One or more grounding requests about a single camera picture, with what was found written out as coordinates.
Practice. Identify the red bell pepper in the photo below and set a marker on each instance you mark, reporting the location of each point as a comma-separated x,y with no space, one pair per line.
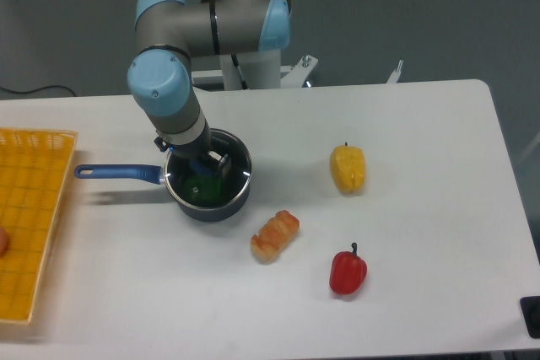
348,271

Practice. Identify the dark saucepan blue handle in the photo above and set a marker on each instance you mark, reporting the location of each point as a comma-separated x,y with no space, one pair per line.
155,175

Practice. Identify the glass pot lid blue knob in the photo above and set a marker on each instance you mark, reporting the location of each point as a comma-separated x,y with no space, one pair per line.
237,182

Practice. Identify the toy bread loaf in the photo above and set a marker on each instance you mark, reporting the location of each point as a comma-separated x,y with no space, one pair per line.
274,236

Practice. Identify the white metal bracket right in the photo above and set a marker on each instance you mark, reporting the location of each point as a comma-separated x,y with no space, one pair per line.
396,73

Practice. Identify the green bell pepper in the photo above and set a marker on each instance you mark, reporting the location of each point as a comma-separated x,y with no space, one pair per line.
203,191

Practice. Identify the yellow bell pepper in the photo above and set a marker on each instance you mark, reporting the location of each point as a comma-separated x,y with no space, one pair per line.
348,168

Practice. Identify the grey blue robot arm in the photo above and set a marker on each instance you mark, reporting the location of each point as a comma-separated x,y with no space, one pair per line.
172,32

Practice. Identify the orange object in basket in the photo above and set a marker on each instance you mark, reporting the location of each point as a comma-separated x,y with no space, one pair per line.
4,240

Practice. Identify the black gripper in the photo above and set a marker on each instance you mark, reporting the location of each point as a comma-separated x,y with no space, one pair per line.
213,164

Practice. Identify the yellow woven basket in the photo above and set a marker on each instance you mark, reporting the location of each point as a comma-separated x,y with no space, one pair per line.
35,165

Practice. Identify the black device table corner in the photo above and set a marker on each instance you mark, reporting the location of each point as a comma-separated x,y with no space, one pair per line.
530,308

